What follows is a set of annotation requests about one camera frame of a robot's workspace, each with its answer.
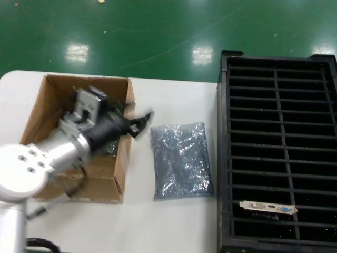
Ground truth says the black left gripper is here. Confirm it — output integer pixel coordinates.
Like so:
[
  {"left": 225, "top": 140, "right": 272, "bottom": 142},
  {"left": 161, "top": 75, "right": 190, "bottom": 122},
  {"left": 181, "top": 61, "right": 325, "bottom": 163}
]
[{"left": 85, "top": 107, "right": 155, "bottom": 156}]

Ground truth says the grey antistatic bubble bag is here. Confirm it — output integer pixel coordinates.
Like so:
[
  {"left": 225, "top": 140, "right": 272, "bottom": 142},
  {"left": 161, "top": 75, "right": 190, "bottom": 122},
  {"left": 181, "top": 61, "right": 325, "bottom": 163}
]
[{"left": 149, "top": 121, "right": 215, "bottom": 201}]

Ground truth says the graphics card with metal bracket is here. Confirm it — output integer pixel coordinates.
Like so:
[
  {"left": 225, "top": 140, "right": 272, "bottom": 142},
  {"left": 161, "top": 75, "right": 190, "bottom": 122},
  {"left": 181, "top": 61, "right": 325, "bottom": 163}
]
[{"left": 239, "top": 200, "right": 298, "bottom": 221}]

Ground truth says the bagged graphics card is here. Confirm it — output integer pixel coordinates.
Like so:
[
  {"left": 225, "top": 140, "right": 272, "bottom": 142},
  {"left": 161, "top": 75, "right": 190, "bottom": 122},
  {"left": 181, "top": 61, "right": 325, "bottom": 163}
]
[{"left": 104, "top": 102, "right": 126, "bottom": 158}]

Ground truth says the brown cardboard box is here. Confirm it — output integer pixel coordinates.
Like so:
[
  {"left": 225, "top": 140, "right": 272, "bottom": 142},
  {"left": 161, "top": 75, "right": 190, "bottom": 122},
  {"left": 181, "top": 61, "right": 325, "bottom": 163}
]
[{"left": 19, "top": 74, "right": 137, "bottom": 204}]

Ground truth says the black slotted container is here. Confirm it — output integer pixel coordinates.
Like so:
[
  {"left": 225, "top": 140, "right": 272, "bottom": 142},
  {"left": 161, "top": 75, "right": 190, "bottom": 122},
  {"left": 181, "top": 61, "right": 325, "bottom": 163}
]
[{"left": 215, "top": 49, "right": 337, "bottom": 253}]

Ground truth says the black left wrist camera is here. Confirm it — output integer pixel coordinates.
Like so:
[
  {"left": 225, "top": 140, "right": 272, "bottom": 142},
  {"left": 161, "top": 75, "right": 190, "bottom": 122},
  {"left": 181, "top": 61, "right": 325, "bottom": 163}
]
[{"left": 88, "top": 85, "right": 108, "bottom": 103}]

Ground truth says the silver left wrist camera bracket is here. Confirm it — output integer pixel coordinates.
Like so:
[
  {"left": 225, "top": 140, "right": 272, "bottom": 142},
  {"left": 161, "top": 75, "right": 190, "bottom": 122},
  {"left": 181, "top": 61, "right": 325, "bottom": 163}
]
[{"left": 71, "top": 88, "right": 103, "bottom": 126}]

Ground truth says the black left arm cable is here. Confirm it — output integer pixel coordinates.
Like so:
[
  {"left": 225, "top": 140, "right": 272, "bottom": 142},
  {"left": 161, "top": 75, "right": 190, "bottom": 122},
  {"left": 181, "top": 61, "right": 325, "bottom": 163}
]
[{"left": 25, "top": 163, "right": 89, "bottom": 250}]

